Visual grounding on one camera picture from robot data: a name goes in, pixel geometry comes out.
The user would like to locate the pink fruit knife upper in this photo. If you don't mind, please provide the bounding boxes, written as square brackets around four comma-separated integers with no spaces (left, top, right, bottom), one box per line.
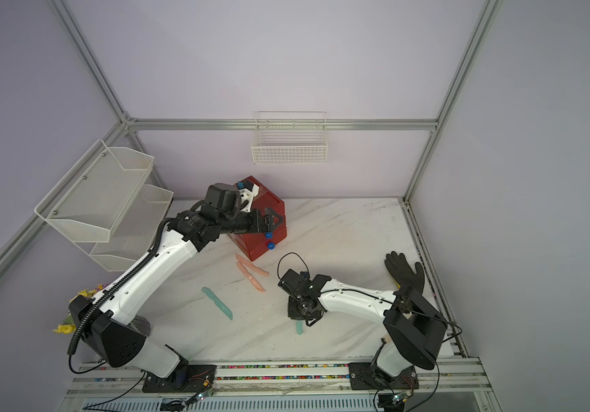
[236,253,269,277]

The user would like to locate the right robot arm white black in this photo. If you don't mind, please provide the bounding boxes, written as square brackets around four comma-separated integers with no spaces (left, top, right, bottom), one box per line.
[278,252,461,390]

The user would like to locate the black work glove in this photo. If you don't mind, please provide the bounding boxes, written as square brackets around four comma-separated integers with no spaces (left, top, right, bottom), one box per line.
[384,251,425,294]

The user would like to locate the pink fruit knife lower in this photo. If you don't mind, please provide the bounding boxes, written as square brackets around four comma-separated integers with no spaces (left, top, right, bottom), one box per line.
[236,262,266,293]

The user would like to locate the pink fruit knife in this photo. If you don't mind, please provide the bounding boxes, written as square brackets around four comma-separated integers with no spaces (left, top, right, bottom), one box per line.
[236,253,269,277]
[236,262,266,293]

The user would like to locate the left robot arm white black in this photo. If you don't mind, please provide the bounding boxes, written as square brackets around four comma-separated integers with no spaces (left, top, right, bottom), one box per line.
[66,180,286,391]

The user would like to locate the red drawer cabinet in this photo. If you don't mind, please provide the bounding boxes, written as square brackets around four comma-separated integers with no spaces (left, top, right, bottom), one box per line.
[228,176,287,262]

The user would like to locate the white mesh two-tier shelf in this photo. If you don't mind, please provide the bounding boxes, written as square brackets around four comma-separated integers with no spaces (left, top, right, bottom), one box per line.
[35,140,173,272]

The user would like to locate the white wire wall basket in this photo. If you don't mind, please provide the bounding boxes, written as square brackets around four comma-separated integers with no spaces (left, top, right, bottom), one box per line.
[251,111,329,166]

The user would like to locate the yellow artificial flowers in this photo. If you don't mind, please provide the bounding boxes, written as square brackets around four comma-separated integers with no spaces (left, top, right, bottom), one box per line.
[53,284,104,336]

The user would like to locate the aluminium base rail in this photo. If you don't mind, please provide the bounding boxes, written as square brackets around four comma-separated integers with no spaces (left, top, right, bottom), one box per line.
[65,358,493,400]

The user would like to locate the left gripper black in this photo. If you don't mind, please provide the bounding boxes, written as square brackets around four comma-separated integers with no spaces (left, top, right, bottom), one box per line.
[219,207,282,237]

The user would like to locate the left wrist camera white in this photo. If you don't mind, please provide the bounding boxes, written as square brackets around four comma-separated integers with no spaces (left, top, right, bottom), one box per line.
[236,180,260,213]

